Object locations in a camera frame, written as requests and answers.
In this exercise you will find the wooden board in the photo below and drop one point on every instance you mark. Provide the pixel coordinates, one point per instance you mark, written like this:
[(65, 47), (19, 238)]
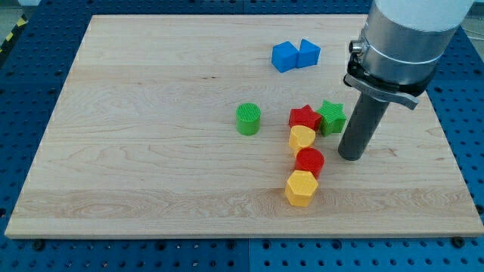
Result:
[(142, 142)]

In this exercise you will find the red cylinder block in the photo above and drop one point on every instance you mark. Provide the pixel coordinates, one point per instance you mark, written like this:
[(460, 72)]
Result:
[(310, 160)]

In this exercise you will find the yellow heart block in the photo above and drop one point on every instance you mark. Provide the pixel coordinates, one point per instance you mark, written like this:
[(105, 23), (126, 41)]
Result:
[(301, 137)]

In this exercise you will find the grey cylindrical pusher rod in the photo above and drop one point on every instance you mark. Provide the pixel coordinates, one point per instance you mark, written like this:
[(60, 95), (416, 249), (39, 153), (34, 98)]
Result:
[(365, 118)]

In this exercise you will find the blue triangular block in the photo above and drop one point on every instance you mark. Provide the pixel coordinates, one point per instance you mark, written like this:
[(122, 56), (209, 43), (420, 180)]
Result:
[(308, 54)]

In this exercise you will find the green star block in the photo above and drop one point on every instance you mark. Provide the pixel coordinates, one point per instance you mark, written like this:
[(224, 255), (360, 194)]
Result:
[(333, 118)]

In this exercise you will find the red star block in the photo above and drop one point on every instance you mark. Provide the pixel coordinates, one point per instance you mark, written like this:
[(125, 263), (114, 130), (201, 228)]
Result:
[(305, 116)]

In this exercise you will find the blue cube block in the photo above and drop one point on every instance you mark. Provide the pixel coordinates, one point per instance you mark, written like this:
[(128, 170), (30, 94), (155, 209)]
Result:
[(284, 56)]

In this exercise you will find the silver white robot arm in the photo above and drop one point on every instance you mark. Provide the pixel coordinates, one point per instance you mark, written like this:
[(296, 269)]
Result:
[(395, 56)]

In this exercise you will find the yellow hexagon block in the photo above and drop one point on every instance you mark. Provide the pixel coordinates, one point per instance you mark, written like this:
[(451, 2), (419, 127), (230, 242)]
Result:
[(300, 188)]

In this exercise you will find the green cylinder block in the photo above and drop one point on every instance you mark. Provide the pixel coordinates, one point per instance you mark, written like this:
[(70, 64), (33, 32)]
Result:
[(248, 118)]

